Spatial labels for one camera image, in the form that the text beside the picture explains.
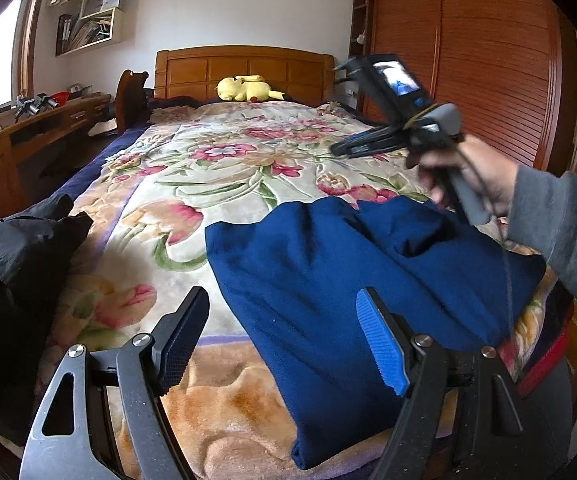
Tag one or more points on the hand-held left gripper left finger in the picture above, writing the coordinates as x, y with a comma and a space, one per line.
183, 340

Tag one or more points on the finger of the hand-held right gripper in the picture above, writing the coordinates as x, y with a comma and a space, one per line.
356, 67
368, 142

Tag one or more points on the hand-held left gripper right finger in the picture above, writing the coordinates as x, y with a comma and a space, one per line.
381, 340

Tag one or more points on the blue blazer jacket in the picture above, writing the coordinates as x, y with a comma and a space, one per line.
308, 270

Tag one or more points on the person's right forearm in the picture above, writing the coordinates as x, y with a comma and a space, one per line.
568, 230

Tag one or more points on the person's right hand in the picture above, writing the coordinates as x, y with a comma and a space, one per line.
488, 170

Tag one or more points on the small white lamp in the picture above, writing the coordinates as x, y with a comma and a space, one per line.
362, 37

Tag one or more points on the wooden louvered wardrobe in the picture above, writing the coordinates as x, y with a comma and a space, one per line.
493, 35

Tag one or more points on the yellow plush toy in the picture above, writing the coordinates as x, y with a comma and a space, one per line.
233, 89

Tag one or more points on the floral blanket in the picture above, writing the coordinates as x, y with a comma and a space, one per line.
208, 170

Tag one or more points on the wooden bed headboard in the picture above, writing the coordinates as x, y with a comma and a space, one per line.
193, 72

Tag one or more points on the person's grey and red clothing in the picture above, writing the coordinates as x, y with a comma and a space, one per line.
543, 410

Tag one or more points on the dark cloth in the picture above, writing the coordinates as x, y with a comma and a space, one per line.
178, 101

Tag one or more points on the black jacket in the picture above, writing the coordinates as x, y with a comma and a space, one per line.
13, 270

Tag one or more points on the navy bed sheet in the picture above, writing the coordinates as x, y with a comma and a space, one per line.
98, 160

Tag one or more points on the wooden chair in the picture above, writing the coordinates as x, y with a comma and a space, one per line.
128, 100

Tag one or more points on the silver paper bag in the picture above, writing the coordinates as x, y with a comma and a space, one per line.
103, 0

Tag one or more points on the stack of papers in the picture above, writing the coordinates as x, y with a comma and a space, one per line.
91, 32

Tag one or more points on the black and silver gadget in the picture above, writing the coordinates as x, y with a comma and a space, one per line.
28, 107
51, 102

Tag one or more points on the red container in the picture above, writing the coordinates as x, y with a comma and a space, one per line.
61, 96

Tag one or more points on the dark binders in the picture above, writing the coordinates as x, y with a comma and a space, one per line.
64, 35

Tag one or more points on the white wall shelf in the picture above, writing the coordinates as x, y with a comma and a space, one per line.
118, 30

